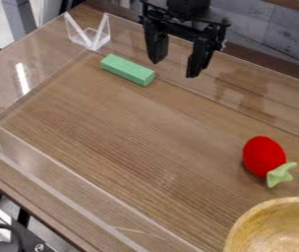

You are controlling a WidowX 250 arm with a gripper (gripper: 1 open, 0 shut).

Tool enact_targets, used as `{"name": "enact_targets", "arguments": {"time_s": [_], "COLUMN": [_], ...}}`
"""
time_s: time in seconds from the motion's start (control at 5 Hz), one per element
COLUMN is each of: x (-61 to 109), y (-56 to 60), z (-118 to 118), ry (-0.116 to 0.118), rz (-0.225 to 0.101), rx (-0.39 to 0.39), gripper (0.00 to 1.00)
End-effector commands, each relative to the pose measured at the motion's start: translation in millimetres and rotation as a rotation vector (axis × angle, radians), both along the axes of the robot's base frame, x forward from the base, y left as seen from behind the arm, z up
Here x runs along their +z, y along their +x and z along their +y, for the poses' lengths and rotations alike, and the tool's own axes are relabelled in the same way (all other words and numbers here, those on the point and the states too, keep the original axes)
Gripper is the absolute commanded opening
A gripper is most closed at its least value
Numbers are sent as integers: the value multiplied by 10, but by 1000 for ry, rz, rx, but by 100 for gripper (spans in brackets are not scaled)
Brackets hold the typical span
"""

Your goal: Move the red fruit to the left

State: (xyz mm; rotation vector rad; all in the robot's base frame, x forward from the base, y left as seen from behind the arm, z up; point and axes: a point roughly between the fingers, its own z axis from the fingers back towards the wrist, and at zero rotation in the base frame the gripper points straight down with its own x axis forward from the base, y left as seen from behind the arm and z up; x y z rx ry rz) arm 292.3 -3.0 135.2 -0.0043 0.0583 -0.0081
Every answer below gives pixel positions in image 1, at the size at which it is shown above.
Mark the green rectangular block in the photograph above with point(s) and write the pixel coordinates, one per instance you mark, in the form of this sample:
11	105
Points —
128	70

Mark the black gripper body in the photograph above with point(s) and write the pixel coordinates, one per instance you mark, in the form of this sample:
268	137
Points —
185	19

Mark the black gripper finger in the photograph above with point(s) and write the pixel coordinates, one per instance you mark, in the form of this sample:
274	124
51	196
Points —
156	41
200	56

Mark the black metal bracket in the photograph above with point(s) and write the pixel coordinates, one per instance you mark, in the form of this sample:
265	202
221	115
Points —
33	244

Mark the wooden bowl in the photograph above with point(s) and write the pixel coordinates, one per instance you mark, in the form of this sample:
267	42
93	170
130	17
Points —
267	228

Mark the clear acrylic tray walls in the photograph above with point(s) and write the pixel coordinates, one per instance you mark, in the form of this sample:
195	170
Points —
132	169

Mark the red felt strawberry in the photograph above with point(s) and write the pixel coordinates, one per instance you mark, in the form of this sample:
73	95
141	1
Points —
265	162

